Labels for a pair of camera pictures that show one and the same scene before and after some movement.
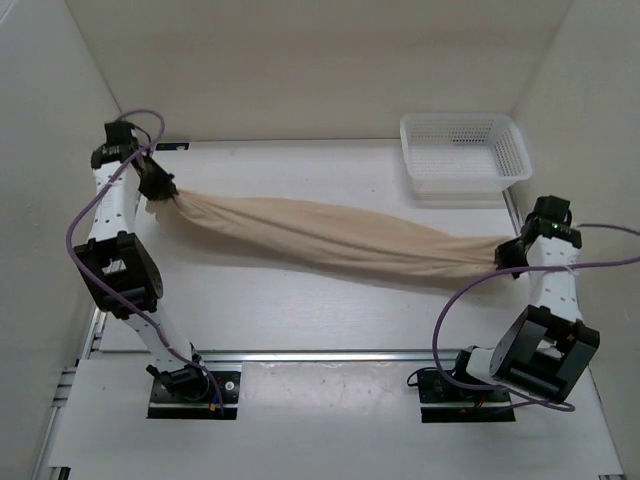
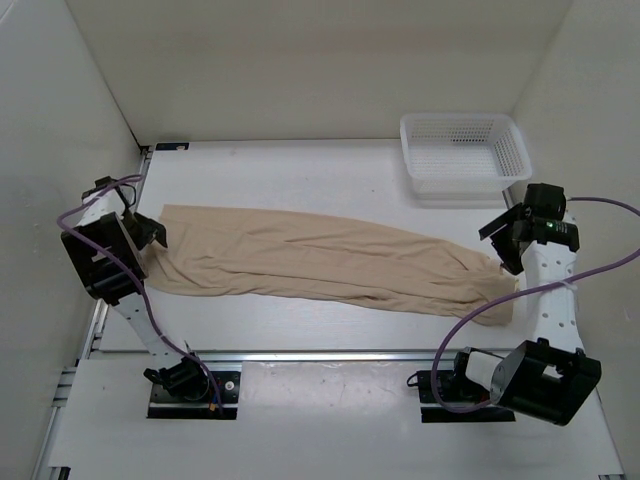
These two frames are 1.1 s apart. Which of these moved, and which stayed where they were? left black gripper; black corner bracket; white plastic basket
Moved: left black gripper
Stayed: black corner bracket; white plastic basket
